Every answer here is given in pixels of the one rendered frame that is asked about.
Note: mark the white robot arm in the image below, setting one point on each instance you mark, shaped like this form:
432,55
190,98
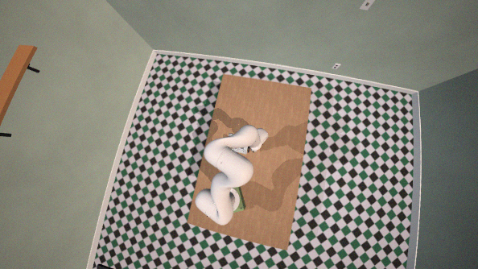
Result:
220,202

